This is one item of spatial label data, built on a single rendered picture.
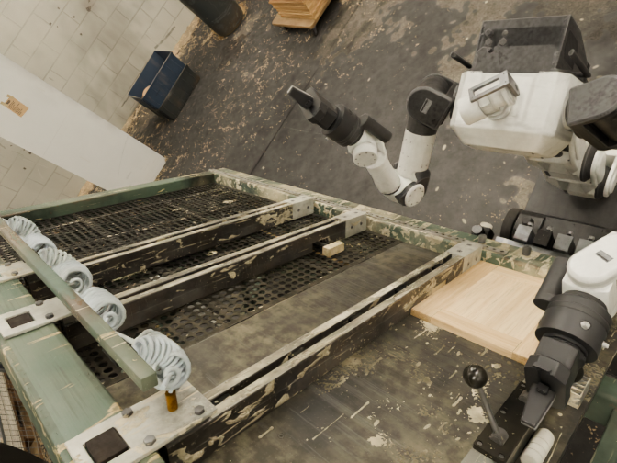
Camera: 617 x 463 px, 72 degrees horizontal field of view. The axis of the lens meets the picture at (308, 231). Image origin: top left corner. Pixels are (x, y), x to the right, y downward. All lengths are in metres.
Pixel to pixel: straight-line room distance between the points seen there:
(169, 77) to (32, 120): 1.46
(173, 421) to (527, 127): 0.94
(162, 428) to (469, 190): 2.22
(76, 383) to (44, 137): 3.72
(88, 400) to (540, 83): 1.11
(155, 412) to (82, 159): 3.95
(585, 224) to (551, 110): 1.17
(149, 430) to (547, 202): 2.00
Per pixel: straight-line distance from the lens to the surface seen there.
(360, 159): 1.15
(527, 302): 1.28
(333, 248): 1.44
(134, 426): 0.74
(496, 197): 2.58
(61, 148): 4.51
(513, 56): 1.19
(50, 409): 0.84
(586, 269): 0.80
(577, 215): 2.29
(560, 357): 0.73
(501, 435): 0.80
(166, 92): 5.09
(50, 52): 5.81
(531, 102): 1.15
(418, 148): 1.30
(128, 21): 6.02
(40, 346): 1.00
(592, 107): 1.09
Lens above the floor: 2.25
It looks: 48 degrees down
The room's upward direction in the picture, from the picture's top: 55 degrees counter-clockwise
